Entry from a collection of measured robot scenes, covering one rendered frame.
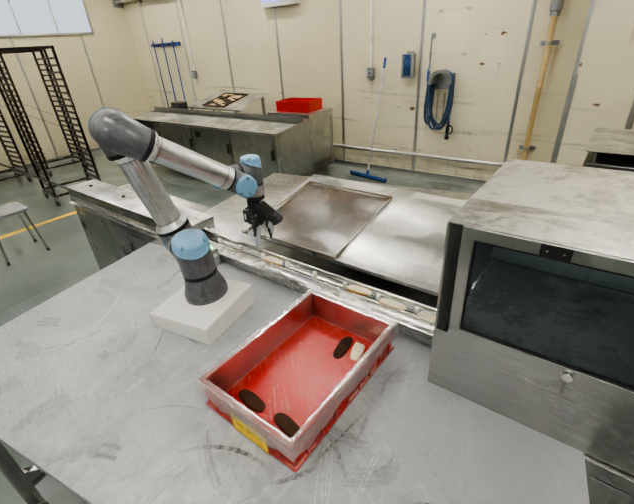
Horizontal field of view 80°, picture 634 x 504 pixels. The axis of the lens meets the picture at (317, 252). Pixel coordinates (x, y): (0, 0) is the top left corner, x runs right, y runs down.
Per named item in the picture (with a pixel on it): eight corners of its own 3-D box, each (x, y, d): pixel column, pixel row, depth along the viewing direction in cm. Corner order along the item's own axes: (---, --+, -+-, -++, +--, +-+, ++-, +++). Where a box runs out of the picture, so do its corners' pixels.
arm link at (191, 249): (188, 284, 123) (175, 248, 116) (176, 268, 133) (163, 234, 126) (222, 269, 128) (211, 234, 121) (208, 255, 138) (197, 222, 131)
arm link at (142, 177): (181, 270, 133) (82, 120, 101) (169, 254, 144) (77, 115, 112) (210, 251, 137) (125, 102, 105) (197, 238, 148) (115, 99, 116)
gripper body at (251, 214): (257, 217, 158) (253, 189, 153) (272, 221, 154) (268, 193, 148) (244, 223, 153) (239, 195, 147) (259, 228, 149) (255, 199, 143)
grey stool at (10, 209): (8, 266, 347) (-17, 221, 325) (-5, 256, 367) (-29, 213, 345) (50, 249, 372) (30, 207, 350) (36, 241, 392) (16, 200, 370)
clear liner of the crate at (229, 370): (199, 405, 100) (191, 379, 95) (312, 309, 132) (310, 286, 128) (296, 480, 81) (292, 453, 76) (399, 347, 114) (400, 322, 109)
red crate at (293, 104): (275, 111, 492) (274, 101, 485) (291, 107, 517) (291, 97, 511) (308, 113, 467) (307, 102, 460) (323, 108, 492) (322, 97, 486)
